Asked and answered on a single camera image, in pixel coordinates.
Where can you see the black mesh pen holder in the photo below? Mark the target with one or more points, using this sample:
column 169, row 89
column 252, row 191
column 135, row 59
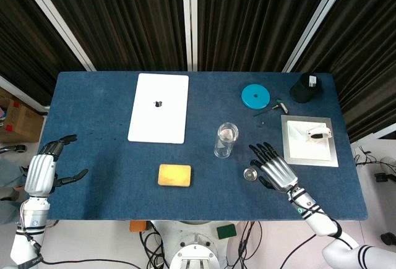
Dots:
column 301, row 92

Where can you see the small screwdriver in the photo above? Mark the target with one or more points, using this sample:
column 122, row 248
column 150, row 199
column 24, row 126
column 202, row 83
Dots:
column 280, row 105

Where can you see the small metal cap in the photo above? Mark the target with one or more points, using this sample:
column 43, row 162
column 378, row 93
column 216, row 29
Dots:
column 250, row 174

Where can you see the white robot torso base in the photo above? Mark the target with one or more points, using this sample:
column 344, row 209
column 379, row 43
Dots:
column 195, row 250

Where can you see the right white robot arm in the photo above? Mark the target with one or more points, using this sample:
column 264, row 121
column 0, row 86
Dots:
column 321, row 222

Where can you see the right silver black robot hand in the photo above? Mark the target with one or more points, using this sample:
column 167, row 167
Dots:
column 278, row 173

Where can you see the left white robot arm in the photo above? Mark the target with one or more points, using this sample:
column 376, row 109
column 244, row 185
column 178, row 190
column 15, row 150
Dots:
column 32, row 219

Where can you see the white label sticker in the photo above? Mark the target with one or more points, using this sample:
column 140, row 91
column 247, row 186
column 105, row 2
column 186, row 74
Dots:
column 312, row 81

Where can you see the brown cardboard box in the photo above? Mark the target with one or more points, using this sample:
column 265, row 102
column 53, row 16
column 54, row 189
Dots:
column 21, row 120

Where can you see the teal round disc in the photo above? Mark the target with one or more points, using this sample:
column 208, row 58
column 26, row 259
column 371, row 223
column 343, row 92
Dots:
column 255, row 100

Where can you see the clear glass bottle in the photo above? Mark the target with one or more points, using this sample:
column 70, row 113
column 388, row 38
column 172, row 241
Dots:
column 223, row 150

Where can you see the blue tablecloth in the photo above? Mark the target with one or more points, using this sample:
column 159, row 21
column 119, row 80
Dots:
column 102, row 173

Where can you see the yellow sponge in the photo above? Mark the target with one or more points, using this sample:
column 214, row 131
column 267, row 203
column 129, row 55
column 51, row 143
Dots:
column 174, row 175

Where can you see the white square dish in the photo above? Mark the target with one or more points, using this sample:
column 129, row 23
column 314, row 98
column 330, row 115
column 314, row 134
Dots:
column 301, row 148

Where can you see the orange block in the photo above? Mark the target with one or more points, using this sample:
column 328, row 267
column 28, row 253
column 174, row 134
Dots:
column 138, row 226

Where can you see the black caster wheel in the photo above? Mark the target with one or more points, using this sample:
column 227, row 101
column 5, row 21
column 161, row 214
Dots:
column 388, row 238

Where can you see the small white black gadget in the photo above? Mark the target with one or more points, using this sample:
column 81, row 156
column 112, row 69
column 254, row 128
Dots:
column 318, row 135

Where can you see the black chair caster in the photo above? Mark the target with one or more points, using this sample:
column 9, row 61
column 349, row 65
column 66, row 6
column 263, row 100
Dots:
column 20, row 148

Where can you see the white closed laptop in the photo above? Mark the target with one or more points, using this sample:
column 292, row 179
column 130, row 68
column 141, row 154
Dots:
column 159, row 117

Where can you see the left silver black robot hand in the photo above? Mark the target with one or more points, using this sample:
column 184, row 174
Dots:
column 40, row 173

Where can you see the green block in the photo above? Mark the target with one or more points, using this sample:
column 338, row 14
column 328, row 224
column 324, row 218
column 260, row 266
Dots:
column 226, row 232

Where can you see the black floor device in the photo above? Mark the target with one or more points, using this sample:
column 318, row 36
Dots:
column 383, row 176

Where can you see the white frame post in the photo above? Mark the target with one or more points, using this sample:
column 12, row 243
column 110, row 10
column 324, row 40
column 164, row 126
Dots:
column 318, row 21
column 189, row 18
column 55, row 18

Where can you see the dark pleated curtain panel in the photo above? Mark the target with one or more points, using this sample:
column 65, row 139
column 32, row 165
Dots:
column 371, row 49
column 123, row 18
column 247, row 18
column 21, row 49

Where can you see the silver square tray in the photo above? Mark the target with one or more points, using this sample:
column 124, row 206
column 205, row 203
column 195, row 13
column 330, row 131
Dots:
column 286, row 145

